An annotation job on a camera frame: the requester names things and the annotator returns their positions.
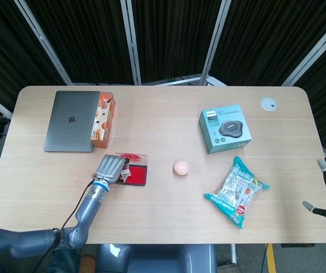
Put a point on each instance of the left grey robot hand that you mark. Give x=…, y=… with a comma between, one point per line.
x=110, y=169

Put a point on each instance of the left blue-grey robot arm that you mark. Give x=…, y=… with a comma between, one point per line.
x=90, y=204

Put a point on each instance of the red ink pad with lid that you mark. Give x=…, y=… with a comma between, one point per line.
x=137, y=175

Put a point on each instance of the orange snack carton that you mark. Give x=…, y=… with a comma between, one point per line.
x=104, y=122

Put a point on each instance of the grey closed laptop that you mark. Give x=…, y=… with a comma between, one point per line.
x=69, y=122

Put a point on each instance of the peach-coloured ball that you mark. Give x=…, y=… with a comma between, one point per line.
x=181, y=167

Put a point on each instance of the teal and clear snack bag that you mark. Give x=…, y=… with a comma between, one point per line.
x=237, y=193

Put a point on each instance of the blue-grey robot torso base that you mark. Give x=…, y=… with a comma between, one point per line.
x=157, y=258

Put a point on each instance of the teal speakerphone product box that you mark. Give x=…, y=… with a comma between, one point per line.
x=225, y=130

